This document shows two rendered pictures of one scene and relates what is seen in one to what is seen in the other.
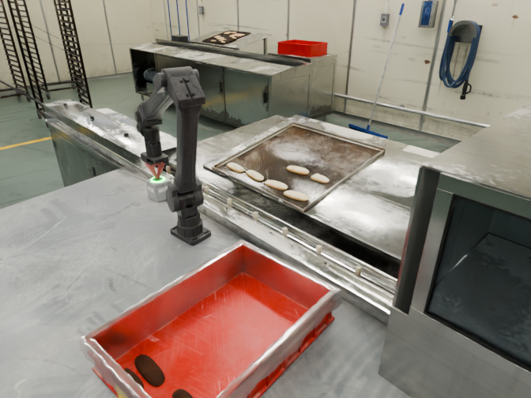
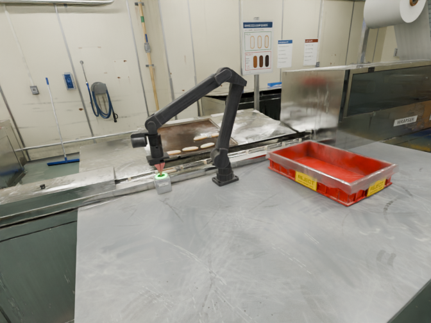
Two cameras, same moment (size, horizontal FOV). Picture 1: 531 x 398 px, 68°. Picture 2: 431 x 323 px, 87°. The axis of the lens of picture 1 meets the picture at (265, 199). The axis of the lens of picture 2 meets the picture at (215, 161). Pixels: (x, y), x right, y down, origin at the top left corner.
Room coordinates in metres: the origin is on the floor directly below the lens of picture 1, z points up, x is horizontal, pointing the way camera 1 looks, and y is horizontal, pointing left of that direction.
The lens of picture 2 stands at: (0.75, 1.23, 1.36)
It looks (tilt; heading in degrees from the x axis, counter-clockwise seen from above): 22 degrees down; 293
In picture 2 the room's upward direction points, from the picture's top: 5 degrees counter-clockwise
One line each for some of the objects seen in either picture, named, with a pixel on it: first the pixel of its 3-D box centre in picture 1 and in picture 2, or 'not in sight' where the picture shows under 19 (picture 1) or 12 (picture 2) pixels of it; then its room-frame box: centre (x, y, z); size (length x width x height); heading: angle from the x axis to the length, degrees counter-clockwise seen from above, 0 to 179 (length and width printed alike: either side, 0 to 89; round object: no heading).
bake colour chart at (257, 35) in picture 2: not in sight; (258, 48); (1.20, -1.09, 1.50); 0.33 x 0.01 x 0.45; 41
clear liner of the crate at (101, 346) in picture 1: (220, 327); (324, 166); (0.65, 0.10, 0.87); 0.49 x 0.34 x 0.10; 139
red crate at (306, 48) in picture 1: (302, 47); not in sight; (5.07, -0.45, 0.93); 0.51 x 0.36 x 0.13; 48
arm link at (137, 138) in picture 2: (145, 122); (144, 134); (1.41, 0.44, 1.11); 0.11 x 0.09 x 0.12; 32
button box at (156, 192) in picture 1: (160, 192); (163, 186); (1.38, 0.41, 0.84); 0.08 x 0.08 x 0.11; 44
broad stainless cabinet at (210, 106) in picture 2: not in sight; (263, 116); (1.42, -2.71, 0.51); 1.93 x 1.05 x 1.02; 44
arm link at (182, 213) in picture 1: (183, 200); (220, 160); (1.13, 0.27, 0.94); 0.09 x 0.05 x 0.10; 32
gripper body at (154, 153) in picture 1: (153, 149); (156, 152); (1.38, 0.42, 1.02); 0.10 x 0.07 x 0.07; 44
